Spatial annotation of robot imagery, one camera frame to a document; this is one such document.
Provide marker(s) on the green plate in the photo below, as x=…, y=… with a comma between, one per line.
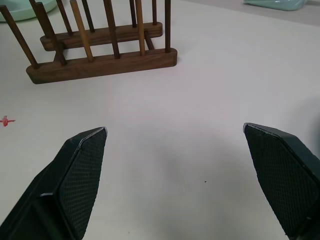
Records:
x=22, y=10

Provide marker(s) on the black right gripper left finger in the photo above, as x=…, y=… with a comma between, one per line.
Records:
x=75, y=185

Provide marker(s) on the red cross mark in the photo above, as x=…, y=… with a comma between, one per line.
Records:
x=7, y=121

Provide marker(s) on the light green dish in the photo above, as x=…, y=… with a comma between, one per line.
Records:
x=275, y=5

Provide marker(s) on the wooden dish rack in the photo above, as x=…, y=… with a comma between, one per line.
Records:
x=105, y=45

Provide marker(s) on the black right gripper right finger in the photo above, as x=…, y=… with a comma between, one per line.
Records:
x=282, y=180

